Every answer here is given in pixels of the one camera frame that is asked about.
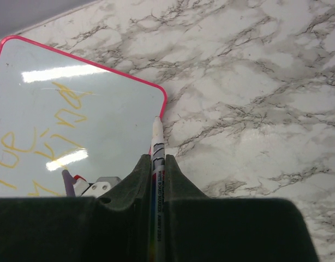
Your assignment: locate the pink framed whiteboard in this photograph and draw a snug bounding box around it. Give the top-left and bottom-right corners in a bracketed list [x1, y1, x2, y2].
[0, 36, 167, 198]

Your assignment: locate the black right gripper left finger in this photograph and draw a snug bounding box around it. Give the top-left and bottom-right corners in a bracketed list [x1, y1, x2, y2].
[0, 154, 151, 261]

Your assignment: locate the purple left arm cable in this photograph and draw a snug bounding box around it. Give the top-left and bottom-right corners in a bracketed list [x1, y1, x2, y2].
[61, 169, 76, 198]

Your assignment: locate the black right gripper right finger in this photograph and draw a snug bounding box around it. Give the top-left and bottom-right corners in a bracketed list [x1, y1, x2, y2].
[164, 155, 319, 261]

